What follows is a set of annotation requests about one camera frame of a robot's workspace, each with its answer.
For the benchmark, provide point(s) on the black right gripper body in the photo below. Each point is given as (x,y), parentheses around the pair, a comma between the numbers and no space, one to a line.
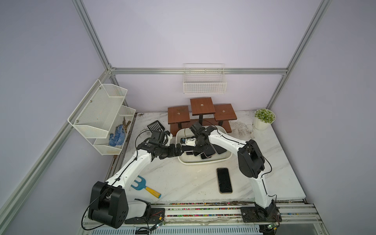
(199,144)

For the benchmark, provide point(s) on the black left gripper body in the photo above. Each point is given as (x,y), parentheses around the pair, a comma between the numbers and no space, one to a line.
(165,152)

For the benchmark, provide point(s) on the black phone pink case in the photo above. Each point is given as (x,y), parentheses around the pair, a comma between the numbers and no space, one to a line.
(207,152)

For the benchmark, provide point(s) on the black phone grey case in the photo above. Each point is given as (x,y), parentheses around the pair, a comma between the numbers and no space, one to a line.
(220,149)

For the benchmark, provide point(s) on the white plastic storage box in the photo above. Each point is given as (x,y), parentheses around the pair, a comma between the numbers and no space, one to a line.
(188,158)

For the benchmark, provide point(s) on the black phone tan case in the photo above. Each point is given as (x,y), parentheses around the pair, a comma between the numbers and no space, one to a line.
(224,181)

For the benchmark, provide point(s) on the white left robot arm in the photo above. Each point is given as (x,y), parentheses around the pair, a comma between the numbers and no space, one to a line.
(109,204)

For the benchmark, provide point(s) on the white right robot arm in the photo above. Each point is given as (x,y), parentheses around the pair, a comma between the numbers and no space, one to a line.
(250,159)

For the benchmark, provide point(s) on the black slotted scoop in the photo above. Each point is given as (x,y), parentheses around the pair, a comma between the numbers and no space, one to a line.
(156,126)

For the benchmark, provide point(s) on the brown wooden tiered stand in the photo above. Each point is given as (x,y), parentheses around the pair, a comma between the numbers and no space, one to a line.
(202,110)

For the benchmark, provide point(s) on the teal yellow garden fork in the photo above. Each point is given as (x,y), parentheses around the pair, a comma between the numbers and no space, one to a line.
(140,184)

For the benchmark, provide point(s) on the blue crumpled cloth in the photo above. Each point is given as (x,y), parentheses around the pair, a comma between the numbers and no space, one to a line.
(118,137)

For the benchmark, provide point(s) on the brown twigs in shelf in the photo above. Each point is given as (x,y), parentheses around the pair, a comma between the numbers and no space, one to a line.
(125,124)

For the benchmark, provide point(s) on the green plant white pot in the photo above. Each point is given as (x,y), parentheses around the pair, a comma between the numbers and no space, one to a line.
(263,119)

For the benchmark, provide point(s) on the white mesh two-tier shelf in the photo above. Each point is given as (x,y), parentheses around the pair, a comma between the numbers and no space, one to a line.
(98,115)

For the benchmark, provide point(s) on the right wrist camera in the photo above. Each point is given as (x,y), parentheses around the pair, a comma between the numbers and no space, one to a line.
(197,128)

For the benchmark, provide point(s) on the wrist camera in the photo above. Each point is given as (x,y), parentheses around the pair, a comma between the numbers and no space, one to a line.
(160,138)
(197,128)

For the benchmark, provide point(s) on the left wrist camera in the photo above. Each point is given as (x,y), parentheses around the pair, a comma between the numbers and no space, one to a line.
(160,138)

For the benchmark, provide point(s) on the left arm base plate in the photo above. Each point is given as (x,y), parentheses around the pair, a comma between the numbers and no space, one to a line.
(151,216)

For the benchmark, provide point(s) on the white wire wall basket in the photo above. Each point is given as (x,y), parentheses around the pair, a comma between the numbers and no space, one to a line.
(200,78)

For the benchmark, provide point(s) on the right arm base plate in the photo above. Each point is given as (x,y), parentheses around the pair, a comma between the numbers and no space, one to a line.
(258,214)

